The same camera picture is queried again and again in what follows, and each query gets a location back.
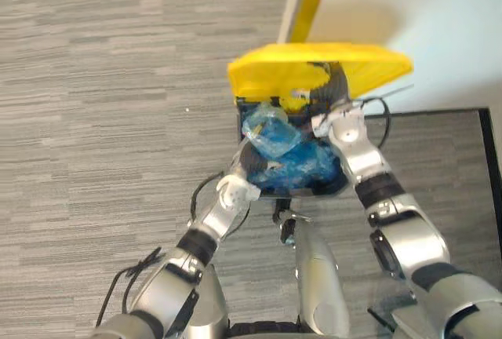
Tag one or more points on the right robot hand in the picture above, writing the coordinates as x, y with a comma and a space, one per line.
333, 88

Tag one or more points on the blue plastic trash bag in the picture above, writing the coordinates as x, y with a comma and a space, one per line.
298, 158

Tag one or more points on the white wall corner trim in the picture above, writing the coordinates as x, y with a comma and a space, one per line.
292, 1

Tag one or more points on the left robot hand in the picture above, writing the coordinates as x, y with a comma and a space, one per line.
253, 160

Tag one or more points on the dark robot torso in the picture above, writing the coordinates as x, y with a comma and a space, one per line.
263, 330

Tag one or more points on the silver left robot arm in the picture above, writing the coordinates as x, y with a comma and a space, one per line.
172, 288

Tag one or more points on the black large trash can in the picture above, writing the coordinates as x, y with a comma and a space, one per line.
325, 190

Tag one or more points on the yellow wall corner strip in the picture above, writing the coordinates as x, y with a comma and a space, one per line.
311, 1

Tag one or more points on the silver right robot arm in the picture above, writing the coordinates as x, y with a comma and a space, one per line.
408, 233

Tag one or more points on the yellow trash can lid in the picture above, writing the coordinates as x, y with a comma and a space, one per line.
274, 72

